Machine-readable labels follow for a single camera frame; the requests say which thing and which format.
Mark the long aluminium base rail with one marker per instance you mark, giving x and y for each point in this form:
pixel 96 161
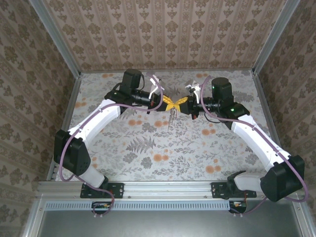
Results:
pixel 168 190

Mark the aluminium left side rail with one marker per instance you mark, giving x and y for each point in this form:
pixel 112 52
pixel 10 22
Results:
pixel 69 111

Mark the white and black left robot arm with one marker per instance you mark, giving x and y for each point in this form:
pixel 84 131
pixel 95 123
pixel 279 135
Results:
pixel 96 123

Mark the grey metal base sheet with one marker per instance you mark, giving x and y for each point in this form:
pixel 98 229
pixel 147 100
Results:
pixel 160 224

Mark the black connector board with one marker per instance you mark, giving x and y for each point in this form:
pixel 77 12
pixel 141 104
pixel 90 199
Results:
pixel 101 207
pixel 238 207

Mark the aluminium right side rail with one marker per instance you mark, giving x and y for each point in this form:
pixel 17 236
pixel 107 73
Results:
pixel 266 106

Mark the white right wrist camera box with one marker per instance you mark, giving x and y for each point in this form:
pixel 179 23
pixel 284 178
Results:
pixel 193 88

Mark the thin aluminium wall rail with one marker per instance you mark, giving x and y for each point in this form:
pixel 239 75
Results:
pixel 111 71

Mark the floral print tablecloth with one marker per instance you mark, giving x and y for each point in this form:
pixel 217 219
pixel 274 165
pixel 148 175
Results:
pixel 148 148

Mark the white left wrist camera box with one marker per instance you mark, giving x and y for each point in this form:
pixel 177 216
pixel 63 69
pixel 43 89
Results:
pixel 154 86

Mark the aluminium right corner post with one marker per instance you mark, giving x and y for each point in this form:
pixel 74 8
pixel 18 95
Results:
pixel 273 37

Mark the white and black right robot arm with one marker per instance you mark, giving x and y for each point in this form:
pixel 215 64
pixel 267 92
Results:
pixel 256 143

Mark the aluminium corner post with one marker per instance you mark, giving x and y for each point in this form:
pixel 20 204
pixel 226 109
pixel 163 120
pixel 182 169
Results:
pixel 273 37
pixel 59 42

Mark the aluminium left corner post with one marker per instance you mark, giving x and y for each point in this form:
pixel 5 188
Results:
pixel 59 42

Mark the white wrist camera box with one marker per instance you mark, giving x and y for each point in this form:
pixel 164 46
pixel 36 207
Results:
pixel 193 88
pixel 154 86

